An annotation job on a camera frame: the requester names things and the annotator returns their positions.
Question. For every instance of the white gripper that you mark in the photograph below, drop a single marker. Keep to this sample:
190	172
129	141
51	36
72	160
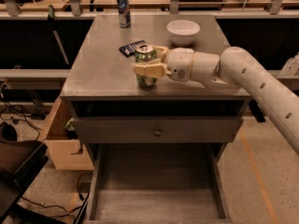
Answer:
179	63

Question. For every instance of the green soda can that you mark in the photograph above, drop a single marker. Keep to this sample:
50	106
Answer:
144	53

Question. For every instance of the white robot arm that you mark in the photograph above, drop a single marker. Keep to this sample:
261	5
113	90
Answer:
233	69

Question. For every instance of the white ceramic bowl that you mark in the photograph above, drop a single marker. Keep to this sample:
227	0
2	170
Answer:
183	32

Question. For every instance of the blue energy drink can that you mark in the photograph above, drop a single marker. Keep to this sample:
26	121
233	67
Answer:
124	13

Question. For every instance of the dark blue snack packet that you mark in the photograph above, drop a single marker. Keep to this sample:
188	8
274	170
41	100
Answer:
129	49

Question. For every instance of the grey middle drawer with knob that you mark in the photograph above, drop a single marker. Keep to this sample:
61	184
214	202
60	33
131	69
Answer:
164	130

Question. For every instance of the grey wooden cabinet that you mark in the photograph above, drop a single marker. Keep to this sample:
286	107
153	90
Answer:
102	82

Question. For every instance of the open grey bottom drawer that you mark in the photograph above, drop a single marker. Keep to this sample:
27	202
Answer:
156	184

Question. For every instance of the light wooden box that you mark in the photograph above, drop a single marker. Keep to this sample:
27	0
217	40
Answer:
66	153

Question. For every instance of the black bin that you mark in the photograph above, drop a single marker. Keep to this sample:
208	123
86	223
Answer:
20	163

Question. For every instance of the green handled tool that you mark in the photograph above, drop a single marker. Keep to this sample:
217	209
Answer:
51	14

